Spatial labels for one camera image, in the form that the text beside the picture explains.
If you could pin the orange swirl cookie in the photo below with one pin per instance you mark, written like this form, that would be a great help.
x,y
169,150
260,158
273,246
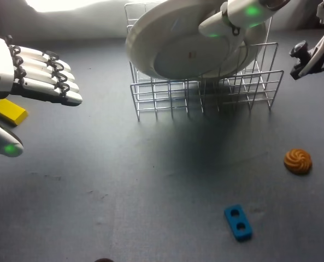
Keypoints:
x,y
298,161

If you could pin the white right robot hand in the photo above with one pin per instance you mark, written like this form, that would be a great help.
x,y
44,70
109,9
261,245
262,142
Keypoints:
x,y
246,12

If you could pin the yellow rectangular block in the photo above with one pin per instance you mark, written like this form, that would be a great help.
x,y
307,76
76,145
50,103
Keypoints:
x,y
8,110

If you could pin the white round plate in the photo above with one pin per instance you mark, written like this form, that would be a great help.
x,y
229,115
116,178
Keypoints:
x,y
156,35
256,52

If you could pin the blue block with two holes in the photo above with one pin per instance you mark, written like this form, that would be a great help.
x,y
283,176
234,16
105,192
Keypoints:
x,y
238,222

